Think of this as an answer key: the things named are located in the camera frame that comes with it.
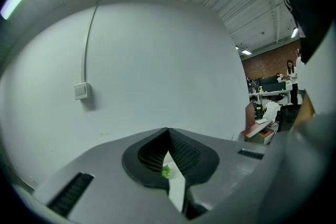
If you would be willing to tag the black office chair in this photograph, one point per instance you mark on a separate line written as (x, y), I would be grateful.
(288, 116)

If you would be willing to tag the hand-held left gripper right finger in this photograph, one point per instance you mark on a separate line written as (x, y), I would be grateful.
(223, 160)

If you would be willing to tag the small green potted plant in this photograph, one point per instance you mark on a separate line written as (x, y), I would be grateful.
(166, 171)

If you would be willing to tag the white office desk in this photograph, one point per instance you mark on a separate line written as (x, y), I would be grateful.
(273, 92)

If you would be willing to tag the white wall switch box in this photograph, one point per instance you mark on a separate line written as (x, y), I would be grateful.
(82, 91)

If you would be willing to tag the red storage box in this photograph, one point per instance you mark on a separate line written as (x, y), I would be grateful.
(258, 128)

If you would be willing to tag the white wall conduit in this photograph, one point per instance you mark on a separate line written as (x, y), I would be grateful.
(88, 42)

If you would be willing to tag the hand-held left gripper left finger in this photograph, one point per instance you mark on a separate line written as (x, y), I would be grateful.
(110, 178)

